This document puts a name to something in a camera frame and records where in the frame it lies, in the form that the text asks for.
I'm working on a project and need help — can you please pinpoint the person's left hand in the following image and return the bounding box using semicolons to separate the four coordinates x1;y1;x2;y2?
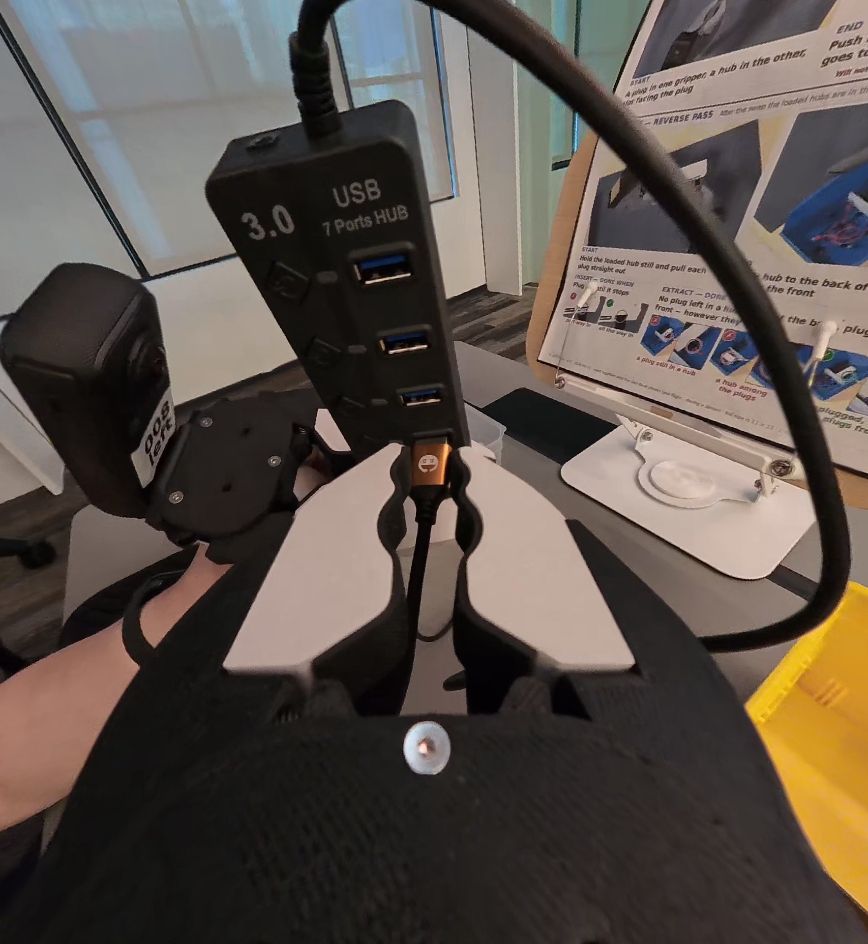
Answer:
158;562;246;638

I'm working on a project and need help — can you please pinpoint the black 7-port USB hub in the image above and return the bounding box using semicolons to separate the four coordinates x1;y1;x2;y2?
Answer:
290;0;852;654

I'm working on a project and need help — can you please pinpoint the narrow glass window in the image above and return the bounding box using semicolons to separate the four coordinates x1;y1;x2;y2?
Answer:
514;0;659;172

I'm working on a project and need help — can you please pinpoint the person's left forearm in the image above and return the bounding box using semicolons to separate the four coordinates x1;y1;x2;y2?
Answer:
0;588;228;845

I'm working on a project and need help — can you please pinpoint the instruction sheet on stand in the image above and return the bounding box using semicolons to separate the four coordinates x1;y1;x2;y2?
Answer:
526;130;868;513

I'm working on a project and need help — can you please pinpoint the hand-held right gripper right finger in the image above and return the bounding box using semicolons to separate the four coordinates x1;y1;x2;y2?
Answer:
452;447;640;681

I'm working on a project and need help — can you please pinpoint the large glass window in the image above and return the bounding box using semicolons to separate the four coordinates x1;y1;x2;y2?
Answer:
0;0;458;320

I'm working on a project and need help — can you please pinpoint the black wrist strap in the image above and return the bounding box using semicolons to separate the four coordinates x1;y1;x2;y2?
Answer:
119;567;199;668

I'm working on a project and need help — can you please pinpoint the yellow plastic bin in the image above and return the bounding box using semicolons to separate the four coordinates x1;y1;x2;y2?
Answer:
743;579;868;904

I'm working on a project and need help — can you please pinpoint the black flat desk pad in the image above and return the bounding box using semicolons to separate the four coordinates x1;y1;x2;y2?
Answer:
480;387;621;467

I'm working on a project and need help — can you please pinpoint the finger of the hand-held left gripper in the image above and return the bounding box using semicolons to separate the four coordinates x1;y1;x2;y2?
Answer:
290;447;358;511

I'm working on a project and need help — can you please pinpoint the instruction poster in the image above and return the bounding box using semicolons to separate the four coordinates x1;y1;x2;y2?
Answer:
539;0;868;482

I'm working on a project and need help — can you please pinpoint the white stand base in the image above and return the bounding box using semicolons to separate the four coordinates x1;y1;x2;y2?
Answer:
558;416;820;582

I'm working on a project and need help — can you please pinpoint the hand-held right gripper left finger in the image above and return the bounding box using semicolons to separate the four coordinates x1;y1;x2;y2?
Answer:
223;447;410;681

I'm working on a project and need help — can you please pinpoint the orange plug usb cable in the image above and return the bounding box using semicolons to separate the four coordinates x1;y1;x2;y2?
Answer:
400;431;458;646

